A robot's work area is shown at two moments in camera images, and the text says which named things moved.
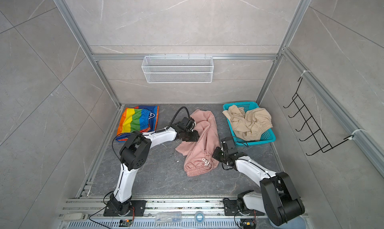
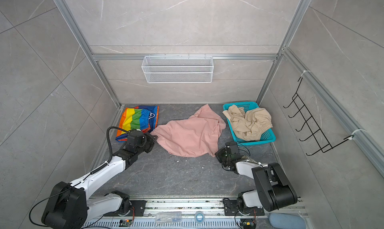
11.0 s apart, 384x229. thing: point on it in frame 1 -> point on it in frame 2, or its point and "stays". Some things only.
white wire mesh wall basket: x=178 y=69 stays
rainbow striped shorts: x=143 y=119 stays
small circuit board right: x=248 y=223 stays
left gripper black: x=196 y=136 -> x=151 y=138
